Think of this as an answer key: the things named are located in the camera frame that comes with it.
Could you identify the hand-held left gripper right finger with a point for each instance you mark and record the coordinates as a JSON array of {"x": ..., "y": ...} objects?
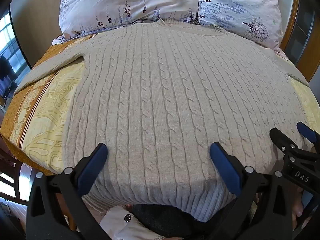
[{"x": 226, "y": 166}]

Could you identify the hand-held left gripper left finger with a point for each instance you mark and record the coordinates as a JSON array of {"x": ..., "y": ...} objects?
[{"x": 92, "y": 165}]

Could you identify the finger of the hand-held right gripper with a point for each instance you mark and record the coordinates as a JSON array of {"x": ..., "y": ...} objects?
[
  {"x": 306, "y": 131},
  {"x": 280, "y": 137}
]

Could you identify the person's right hand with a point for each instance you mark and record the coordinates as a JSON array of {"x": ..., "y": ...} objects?
[{"x": 298, "y": 202}]

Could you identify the white garment with button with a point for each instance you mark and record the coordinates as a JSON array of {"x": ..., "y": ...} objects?
[{"x": 117, "y": 223}]

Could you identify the yellow patterned bedsheet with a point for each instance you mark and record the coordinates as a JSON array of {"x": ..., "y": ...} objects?
[{"x": 42, "y": 120}]

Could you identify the dark wooden chair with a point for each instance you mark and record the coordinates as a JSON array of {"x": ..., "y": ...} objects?
[{"x": 12, "y": 177}]

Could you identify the dark grey garment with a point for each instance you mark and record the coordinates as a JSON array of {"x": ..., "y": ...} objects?
[{"x": 162, "y": 218}]

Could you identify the blue floral pillow with tree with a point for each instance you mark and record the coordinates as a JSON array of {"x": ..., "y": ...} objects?
[{"x": 240, "y": 7}]

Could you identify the pink floral pillow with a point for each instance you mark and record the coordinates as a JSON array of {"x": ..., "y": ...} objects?
[{"x": 120, "y": 2}]

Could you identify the wooden door frame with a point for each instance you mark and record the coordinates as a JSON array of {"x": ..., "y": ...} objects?
[{"x": 296, "y": 30}]

